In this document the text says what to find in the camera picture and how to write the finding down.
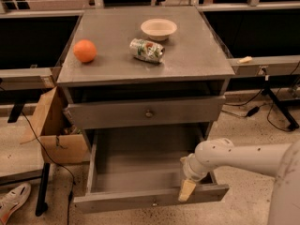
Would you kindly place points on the grey drawer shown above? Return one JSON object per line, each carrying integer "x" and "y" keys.
{"x": 137, "y": 167}
{"x": 145, "y": 112}

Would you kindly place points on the black table leg right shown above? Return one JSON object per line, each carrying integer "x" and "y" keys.
{"x": 267, "y": 91}

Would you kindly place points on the crushed green soda can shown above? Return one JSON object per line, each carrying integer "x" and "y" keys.
{"x": 146, "y": 50}

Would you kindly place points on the grey drawer cabinet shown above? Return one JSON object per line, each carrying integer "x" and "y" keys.
{"x": 193, "y": 64}

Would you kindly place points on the black table leg left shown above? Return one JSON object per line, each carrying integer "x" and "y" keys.
{"x": 42, "y": 206}

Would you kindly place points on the small yellow foam piece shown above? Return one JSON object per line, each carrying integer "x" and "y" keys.
{"x": 244, "y": 60}

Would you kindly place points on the brown cardboard box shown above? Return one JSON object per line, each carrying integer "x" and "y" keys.
{"x": 49, "y": 125}

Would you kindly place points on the white sneaker shoe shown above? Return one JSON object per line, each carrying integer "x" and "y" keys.
{"x": 12, "y": 201}

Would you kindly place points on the orange fruit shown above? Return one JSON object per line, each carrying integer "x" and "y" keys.
{"x": 85, "y": 50}

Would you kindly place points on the black table leg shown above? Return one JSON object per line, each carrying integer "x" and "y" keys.
{"x": 267, "y": 91}
{"x": 42, "y": 206}

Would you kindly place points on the grey top drawer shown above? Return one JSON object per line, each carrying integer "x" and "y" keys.
{"x": 145, "y": 112}

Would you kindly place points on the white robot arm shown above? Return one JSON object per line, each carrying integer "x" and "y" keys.
{"x": 280, "y": 161}

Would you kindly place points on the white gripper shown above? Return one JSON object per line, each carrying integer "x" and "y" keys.
{"x": 189, "y": 171}

